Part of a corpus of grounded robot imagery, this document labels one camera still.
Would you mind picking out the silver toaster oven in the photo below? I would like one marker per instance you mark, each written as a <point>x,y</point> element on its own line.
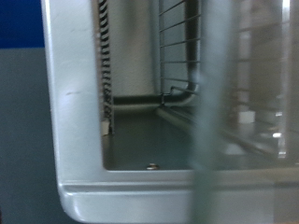
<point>78,124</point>

